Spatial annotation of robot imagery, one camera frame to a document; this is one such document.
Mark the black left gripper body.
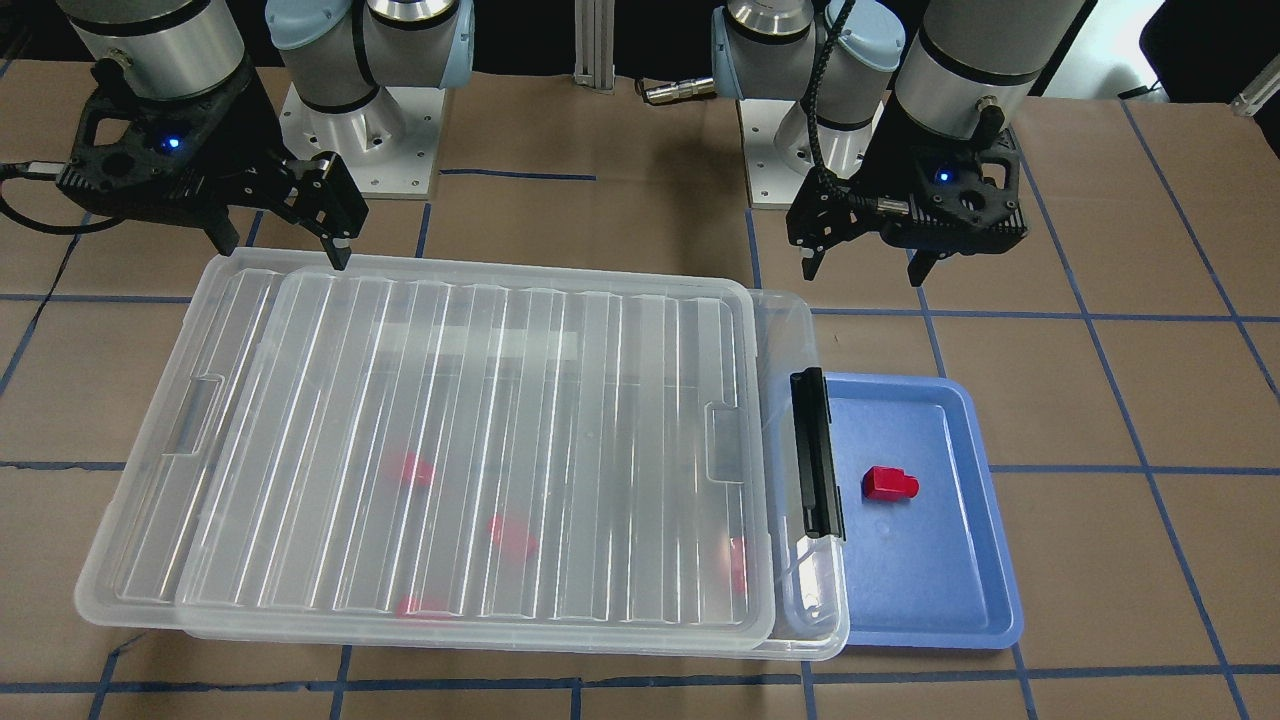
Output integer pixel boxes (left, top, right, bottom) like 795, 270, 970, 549
786, 97, 1029, 251

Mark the clear plastic storage box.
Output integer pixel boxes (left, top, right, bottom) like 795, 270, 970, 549
74, 249, 850, 660

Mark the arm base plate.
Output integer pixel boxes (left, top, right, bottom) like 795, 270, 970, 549
735, 95, 886, 210
280, 86, 449, 200

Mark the red block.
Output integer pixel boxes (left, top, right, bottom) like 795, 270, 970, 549
724, 536, 748, 596
383, 451, 436, 489
861, 465, 920, 503
486, 514, 539, 562
396, 594, 454, 621

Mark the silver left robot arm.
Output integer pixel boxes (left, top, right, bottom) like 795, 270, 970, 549
712, 1, 1082, 286

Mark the clear plastic box lid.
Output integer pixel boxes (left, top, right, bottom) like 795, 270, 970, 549
175, 263, 774, 653

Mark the aluminium frame post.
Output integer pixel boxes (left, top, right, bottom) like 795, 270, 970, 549
572, 0, 616, 94

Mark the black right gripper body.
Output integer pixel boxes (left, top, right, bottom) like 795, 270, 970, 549
56, 59, 369, 240

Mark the blue plastic tray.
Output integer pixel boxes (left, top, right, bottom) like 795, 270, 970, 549
826, 373, 1025, 650

